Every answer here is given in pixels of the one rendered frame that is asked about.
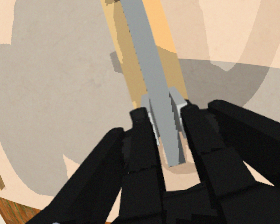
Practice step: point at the grey square stick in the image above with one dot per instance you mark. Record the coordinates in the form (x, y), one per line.
(136, 18)
(158, 92)

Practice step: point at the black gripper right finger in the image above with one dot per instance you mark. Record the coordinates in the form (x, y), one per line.
(239, 198)

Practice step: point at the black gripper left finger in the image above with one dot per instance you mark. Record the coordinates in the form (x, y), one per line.
(90, 193)

